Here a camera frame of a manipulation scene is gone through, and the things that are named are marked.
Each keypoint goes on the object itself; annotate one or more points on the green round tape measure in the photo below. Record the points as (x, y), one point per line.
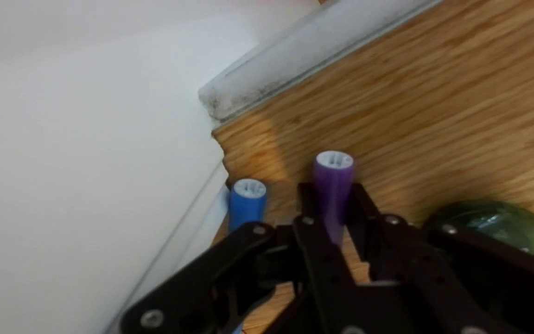
(501, 225)

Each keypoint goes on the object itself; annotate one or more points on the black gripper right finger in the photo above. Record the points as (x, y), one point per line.
(464, 284)

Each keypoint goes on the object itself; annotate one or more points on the white frosted ledge trim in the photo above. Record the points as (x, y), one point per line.
(305, 56)

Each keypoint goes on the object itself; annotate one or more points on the purple marker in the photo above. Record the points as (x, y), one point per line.
(334, 186)

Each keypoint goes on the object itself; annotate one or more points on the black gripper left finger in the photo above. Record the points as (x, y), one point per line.
(231, 278)

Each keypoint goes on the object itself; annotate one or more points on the blue marker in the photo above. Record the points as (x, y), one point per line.
(245, 204)

